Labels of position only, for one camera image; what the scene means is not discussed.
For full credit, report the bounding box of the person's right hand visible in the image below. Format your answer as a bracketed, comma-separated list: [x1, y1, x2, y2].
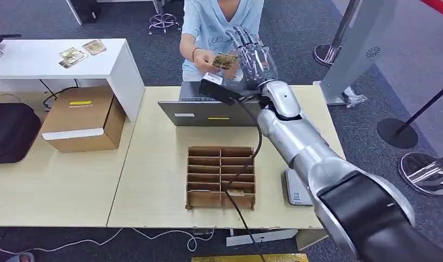
[193, 48, 223, 75]

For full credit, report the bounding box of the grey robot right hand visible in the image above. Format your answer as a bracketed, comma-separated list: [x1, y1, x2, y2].
[225, 25, 279, 92]

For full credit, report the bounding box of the gold printed card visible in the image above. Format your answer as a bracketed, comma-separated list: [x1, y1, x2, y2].
[211, 52, 239, 70]
[58, 47, 88, 69]
[82, 39, 107, 56]

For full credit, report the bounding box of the grey laptop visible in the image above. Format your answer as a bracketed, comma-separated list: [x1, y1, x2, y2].
[157, 81, 262, 128]

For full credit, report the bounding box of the chrome chair base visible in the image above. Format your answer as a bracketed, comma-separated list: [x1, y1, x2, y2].
[148, 0, 182, 37]

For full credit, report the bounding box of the chrome stanchion with pole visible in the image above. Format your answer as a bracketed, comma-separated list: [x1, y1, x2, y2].
[397, 151, 443, 197]
[313, 0, 362, 67]

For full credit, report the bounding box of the grey panel stand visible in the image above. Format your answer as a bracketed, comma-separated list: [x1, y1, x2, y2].
[320, 0, 397, 106]

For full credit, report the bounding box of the clear plastic wrap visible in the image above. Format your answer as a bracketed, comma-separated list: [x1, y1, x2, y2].
[340, 86, 368, 109]

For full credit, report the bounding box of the black cabinet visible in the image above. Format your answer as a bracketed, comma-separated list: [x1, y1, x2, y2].
[65, 0, 101, 26]

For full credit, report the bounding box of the small white device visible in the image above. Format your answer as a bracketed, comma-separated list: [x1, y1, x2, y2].
[283, 168, 314, 207]

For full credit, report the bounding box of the brown cardboard box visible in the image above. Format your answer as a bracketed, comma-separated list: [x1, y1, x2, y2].
[39, 86, 127, 153]

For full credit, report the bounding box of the wooden card box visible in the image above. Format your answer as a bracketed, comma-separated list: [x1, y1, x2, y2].
[185, 146, 256, 211]

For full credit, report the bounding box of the black stanchion with pole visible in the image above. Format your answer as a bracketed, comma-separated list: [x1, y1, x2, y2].
[376, 79, 443, 150]

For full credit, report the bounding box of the white desk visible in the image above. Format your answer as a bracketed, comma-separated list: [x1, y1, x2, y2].
[0, 38, 146, 124]

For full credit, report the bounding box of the white strip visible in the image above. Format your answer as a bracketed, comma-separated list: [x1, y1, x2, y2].
[225, 228, 298, 247]

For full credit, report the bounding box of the red panel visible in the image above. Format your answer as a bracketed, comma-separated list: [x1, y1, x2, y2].
[419, 0, 443, 21]

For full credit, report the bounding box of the gold sheet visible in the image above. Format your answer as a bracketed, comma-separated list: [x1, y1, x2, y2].
[191, 253, 310, 262]

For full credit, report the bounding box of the black bag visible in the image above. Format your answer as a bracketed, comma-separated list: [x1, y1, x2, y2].
[0, 102, 42, 165]

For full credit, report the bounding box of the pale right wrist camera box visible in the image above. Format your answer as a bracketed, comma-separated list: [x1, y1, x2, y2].
[199, 72, 244, 106]

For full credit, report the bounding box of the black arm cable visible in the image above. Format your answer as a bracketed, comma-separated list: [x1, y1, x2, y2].
[223, 98, 267, 262]

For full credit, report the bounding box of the white floor cable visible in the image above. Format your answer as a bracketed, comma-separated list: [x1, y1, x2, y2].
[0, 227, 215, 256]

